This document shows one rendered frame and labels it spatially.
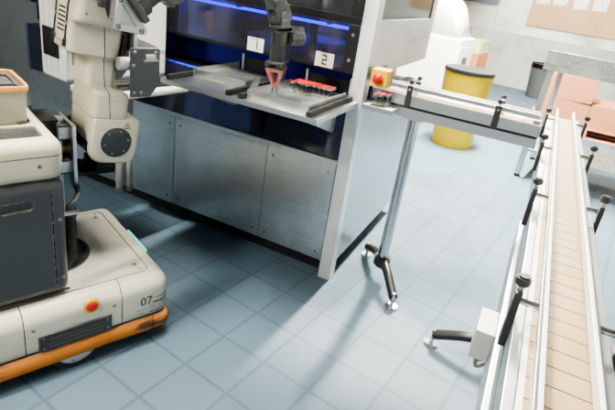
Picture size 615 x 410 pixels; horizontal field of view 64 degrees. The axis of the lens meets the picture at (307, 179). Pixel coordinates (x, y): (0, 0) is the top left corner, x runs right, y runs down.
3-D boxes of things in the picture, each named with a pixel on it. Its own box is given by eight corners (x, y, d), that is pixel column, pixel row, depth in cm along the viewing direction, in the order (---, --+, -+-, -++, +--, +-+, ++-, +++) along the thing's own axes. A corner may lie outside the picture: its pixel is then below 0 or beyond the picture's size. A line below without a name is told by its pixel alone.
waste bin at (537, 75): (552, 99, 823) (563, 66, 802) (547, 102, 789) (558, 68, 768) (524, 92, 844) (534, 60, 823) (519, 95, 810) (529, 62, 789)
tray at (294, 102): (290, 87, 214) (291, 79, 212) (344, 101, 204) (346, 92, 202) (246, 98, 185) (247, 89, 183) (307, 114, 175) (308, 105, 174)
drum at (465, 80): (482, 146, 493) (503, 73, 465) (461, 155, 459) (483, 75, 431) (440, 133, 520) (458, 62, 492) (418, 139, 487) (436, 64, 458)
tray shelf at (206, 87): (229, 70, 238) (230, 66, 237) (363, 103, 212) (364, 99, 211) (160, 81, 197) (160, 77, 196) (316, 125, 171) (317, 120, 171)
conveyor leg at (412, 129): (374, 259, 248) (407, 112, 218) (392, 265, 244) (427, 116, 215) (369, 266, 240) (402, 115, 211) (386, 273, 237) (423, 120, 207)
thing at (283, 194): (148, 131, 398) (150, 17, 364) (390, 210, 323) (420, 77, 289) (35, 163, 313) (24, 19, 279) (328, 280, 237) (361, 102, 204)
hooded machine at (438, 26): (385, 108, 588) (410, -11, 537) (407, 102, 638) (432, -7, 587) (438, 124, 554) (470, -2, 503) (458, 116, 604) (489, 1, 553)
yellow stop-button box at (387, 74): (374, 83, 206) (377, 66, 203) (391, 87, 203) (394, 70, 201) (368, 85, 200) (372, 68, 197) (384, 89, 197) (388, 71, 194)
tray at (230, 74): (238, 68, 235) (239, 60, 234) (285, 80, 226) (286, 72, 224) (192, 76, 206) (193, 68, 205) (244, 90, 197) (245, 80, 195)
